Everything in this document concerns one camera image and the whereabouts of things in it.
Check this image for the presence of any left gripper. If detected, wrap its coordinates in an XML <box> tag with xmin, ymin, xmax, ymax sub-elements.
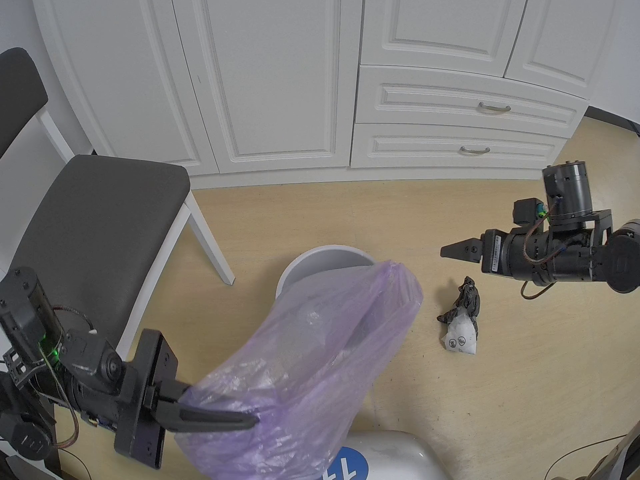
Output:
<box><xmin>65</xmin><ymin>329</ymin><xmax>261</xmax><ymax>469</ymax></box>

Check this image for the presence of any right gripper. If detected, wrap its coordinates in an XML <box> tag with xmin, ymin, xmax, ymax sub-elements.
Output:
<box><xmin>481</xmin><ymin>227</ymin><xmax>605</xmax><ymax>288</ymax></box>

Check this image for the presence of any purple plastic bag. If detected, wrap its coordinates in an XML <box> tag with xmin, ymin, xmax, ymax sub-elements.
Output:
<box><xmin>177</xmin><ymin>260</ymin><xmax>425</xmax><ymax>480</ymax></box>

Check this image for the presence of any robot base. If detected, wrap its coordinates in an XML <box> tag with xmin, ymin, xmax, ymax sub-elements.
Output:
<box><xmin>320</xmin><ymin>430</ymin><xmax>446</xmax><ymax>480</ymax></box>

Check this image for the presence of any crumpled black plastic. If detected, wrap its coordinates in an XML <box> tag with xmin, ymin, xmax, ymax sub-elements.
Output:
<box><xmin>437</xmin><ymin>276</ymin><xmax>482</xmax><ymax>340</ymax></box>

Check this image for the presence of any white trash bin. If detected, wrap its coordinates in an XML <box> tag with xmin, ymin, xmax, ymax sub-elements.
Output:
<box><xmin>276</xmin><ymin>244</ymin><xmax>375</xmax><ymax>301</ymax></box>

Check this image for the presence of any clear printed wrapper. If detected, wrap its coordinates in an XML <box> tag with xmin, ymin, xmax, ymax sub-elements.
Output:
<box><xmin>441</xmin><ymin>313</ymin><xmax>479</xmax><ymax>355</ymax></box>

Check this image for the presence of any dark grey white-legged chair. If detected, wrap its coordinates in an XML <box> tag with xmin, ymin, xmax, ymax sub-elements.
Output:
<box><xmin>0</xmin><ymin>47</ymin><xmax>236</xmax><ymax>369</ymax></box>

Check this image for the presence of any white wardrobe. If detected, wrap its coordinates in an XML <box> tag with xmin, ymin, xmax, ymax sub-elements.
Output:
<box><xmin>27</xmin><ymin>0</ymin><xmax>621</xmax><ymax>190</ymax></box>

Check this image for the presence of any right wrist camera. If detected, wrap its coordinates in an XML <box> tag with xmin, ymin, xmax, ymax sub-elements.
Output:
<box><xmin>511</xmin><ymin>197</ymin><xmax>546</xmax><ymax>230</ymax></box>

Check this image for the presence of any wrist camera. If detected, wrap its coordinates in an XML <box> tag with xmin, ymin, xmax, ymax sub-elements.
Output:
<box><xmin>60</xmin><ymin>329</ymin><xmax>125</xmax><ymax>395</ymax></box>
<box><xmin>511</xmin><ymin>197</ymin><xmax>546</xmax><ymax>230</ymax></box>

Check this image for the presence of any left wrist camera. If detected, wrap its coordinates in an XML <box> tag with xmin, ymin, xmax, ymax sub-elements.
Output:
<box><xmin>60</xmin><ymin>329</ymin><xmax>125</xmax><ymax>395</ymax></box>

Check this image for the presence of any black cable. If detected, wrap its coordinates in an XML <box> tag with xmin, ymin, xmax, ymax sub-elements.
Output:
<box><xmin>546</xmin><ymin>435</ymin><xmax>627</xmax><ymax>480</ymax></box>

